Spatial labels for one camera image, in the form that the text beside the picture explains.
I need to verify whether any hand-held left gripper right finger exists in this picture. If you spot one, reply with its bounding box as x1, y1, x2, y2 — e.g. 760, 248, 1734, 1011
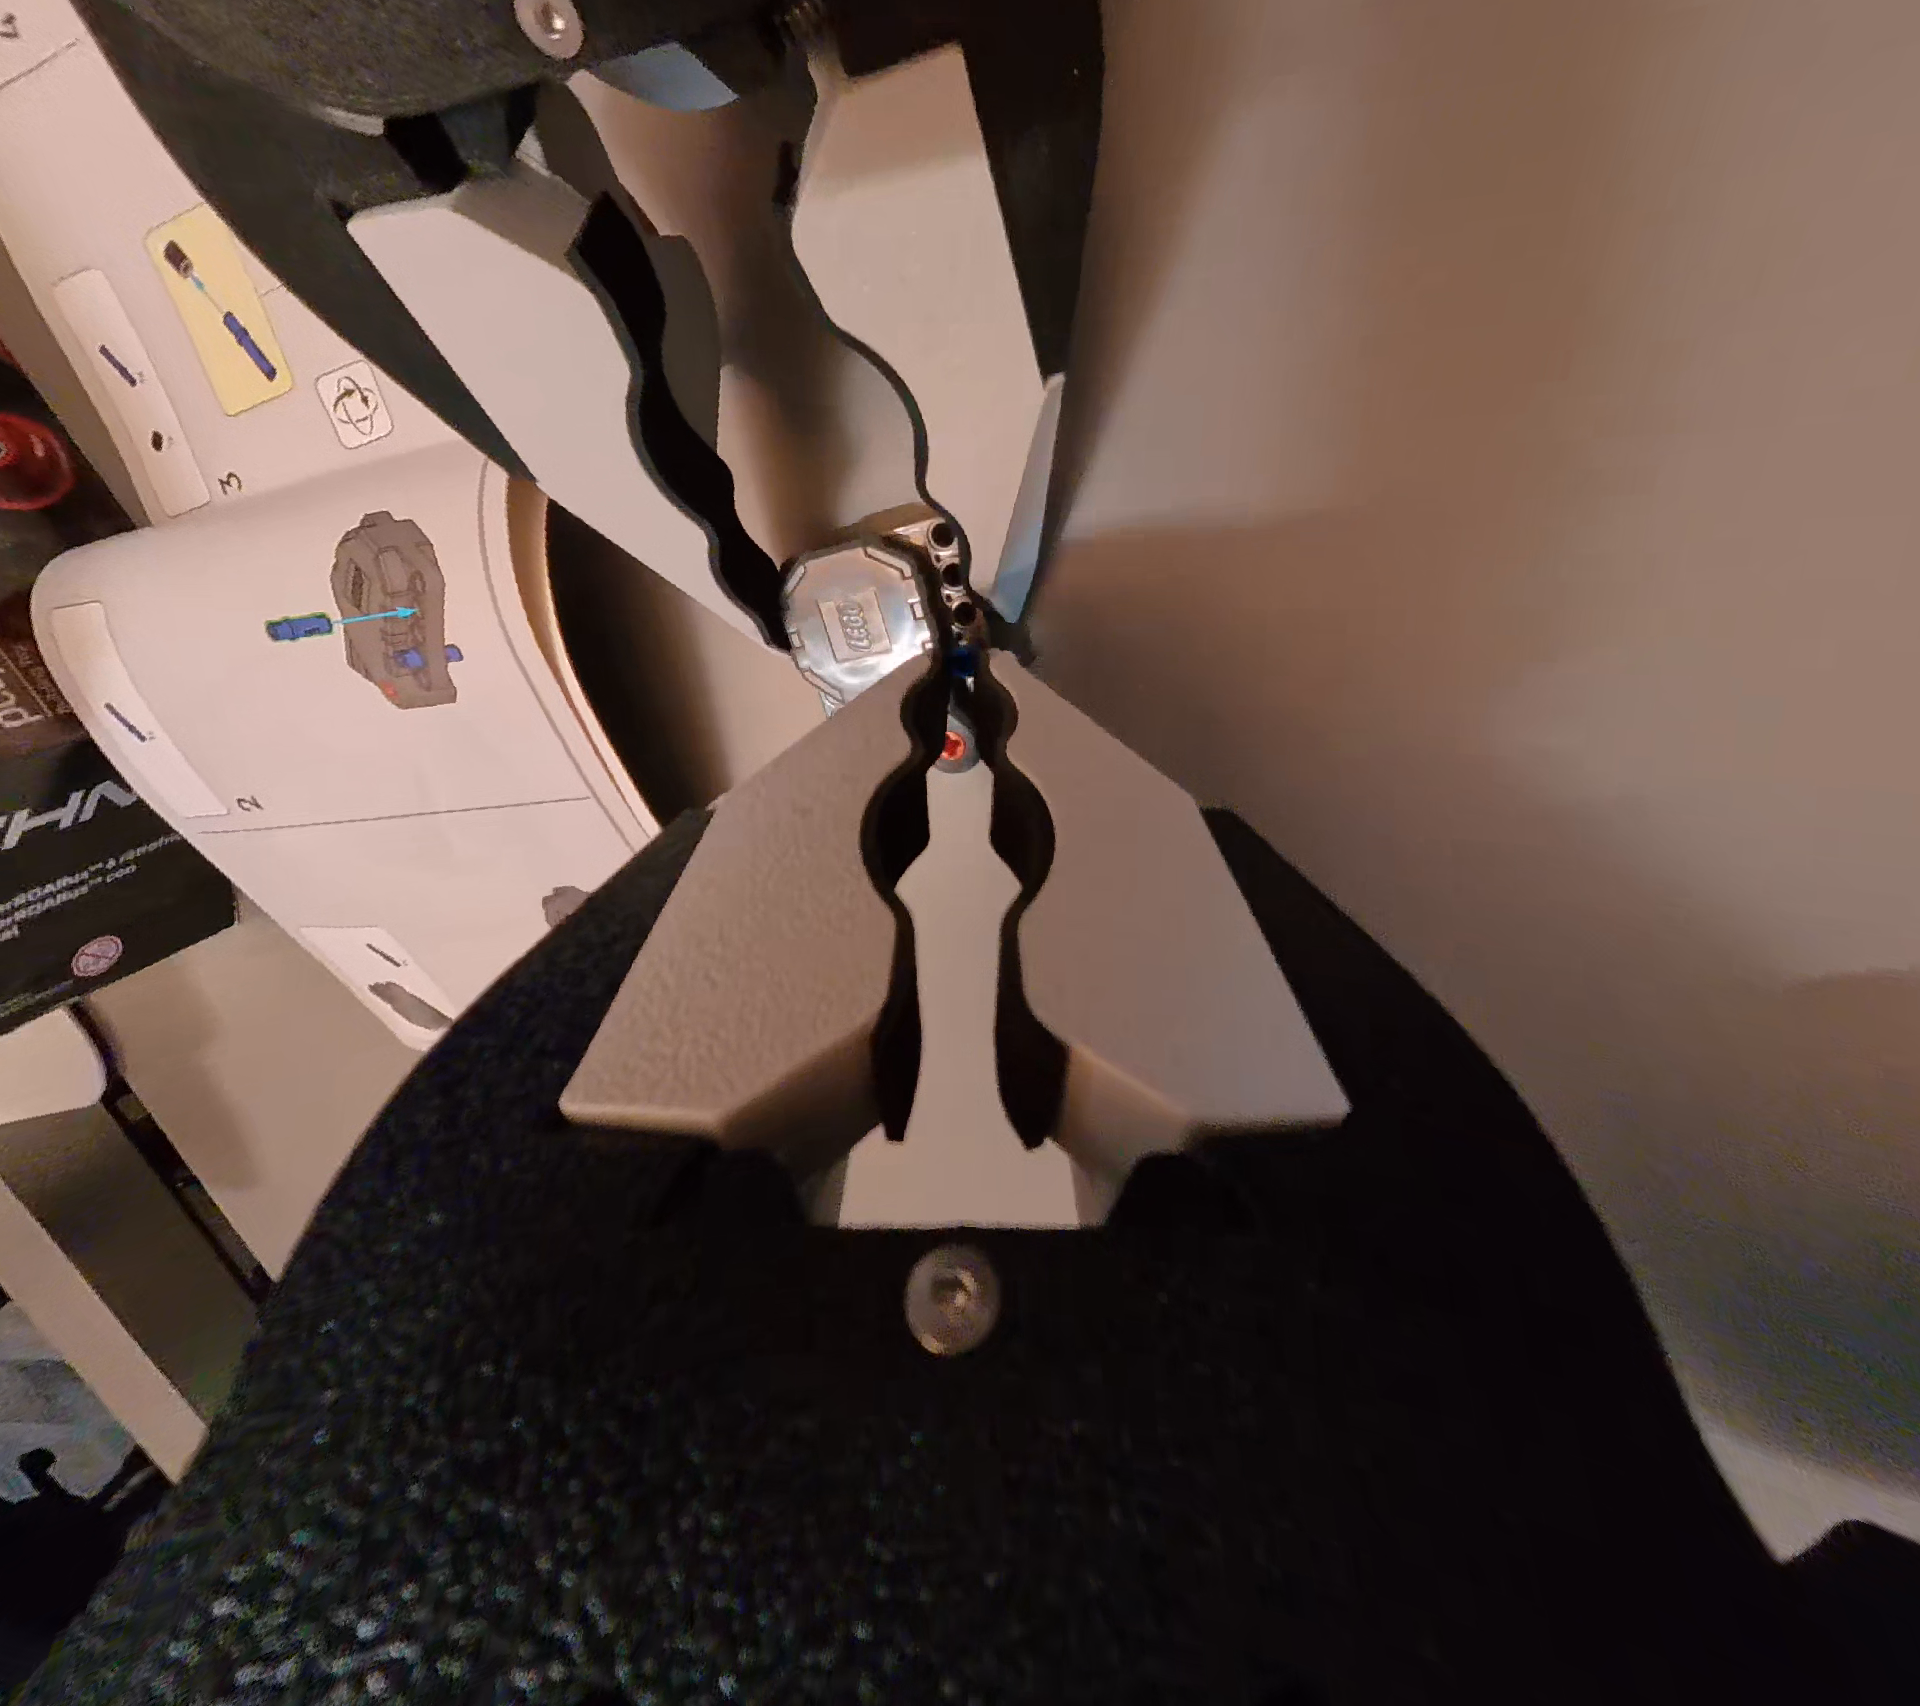
956, 652, 1354, 1224

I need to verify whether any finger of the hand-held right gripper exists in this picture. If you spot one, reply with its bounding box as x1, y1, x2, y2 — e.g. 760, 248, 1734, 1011
784, 41, 1069, 628
344, 163, 787, 655

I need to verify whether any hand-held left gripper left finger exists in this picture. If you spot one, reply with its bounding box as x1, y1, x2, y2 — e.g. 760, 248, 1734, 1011
559, 670, 946, 1231

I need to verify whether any grey toy motor block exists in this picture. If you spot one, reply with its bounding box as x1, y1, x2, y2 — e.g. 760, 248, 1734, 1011
777, 506, 1004, 777

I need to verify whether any open instruction booklet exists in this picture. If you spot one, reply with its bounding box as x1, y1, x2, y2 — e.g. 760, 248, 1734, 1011
0, 0, 668, 1062

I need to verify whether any black toy set box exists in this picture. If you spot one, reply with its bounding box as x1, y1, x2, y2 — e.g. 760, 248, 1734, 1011
0, 341, 241, 1033

